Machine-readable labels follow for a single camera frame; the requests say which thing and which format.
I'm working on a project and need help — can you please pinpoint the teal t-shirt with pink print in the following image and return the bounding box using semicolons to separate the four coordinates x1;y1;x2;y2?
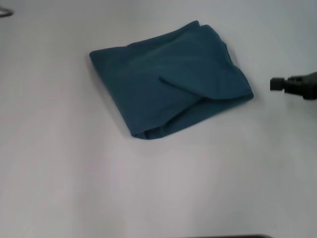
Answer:
89;20;255;141

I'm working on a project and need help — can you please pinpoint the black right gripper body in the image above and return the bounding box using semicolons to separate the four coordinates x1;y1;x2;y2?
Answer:
284;71;317;102

